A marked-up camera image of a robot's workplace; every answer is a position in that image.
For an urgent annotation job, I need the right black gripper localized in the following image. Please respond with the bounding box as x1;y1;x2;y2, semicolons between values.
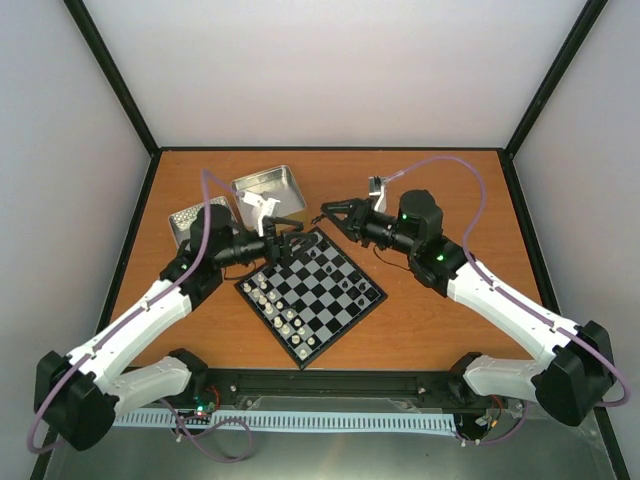
321;198;418;256

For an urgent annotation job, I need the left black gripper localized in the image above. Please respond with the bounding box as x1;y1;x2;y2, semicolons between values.
216;217;319;269

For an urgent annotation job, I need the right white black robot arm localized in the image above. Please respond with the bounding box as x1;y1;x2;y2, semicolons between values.
321;190;615;426

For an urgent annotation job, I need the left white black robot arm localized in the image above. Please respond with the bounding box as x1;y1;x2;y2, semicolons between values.
34;204;317;451

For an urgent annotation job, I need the gold metal tin base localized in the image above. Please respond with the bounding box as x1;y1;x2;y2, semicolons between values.
231;165;307;227

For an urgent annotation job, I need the black and silver chessboard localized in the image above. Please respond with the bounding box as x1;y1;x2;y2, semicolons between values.
235;227;388;370

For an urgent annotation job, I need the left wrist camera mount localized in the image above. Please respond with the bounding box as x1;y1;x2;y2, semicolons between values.
237;190;280;237

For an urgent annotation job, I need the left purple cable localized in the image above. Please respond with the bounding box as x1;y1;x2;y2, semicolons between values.
25;168;254;461

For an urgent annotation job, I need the purple cable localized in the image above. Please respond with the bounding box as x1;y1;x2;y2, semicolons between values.
384;155;632;446
25;168;254;461

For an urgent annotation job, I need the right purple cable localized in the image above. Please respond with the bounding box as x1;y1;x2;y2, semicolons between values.
384;155;632;446

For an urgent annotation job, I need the black aluminium frame rail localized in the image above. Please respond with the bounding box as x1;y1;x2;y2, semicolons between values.
169;369;493;408

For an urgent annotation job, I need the light blue slotted cable duct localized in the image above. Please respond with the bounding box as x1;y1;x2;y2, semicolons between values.
112;408;459;435

